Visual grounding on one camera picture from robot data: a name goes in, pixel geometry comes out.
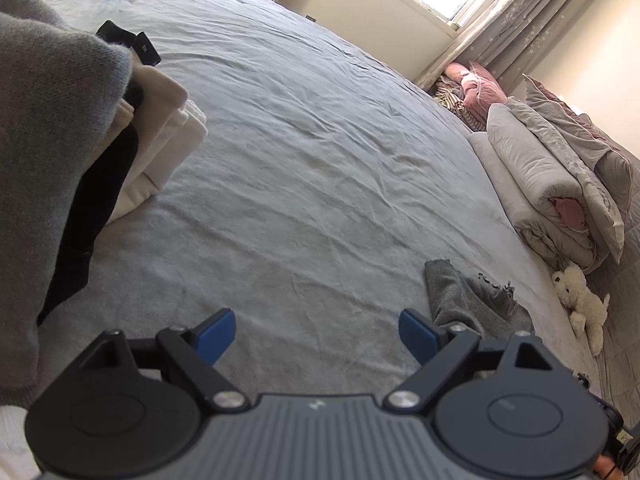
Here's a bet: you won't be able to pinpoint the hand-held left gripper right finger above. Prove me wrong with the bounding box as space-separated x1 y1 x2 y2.
382 308 563 413

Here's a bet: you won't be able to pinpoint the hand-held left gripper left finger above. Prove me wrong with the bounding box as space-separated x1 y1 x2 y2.
70 307 251 413

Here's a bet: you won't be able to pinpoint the grey ruffled knit sweater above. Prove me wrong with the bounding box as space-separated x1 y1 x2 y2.
424 259 536 338

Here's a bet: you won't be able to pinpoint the folded cream clothes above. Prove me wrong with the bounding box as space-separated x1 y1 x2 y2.
107 62 208 223

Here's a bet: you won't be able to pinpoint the grey quilted headboard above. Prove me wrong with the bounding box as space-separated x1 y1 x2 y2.
597 225 640 411

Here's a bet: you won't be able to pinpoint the white plush toy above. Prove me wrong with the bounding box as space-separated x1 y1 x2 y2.
551 265 611 357

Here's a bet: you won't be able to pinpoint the folded light grey quilt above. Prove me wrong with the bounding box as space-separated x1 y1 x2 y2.
467 102 626 273

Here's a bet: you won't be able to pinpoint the striped cloth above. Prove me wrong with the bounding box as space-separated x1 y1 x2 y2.
432 85 481 128

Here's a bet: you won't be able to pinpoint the pink pillow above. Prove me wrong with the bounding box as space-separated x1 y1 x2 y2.
445 61 506 128

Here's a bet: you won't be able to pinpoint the grey quilt with pink trim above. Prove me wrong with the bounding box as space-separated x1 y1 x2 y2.
522 74 636 266

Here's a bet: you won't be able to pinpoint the light grey knit garment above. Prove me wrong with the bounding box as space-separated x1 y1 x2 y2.
0 0 135 406

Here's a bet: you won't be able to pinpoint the black garment with white tag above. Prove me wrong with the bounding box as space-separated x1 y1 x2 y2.
95 20 161 67

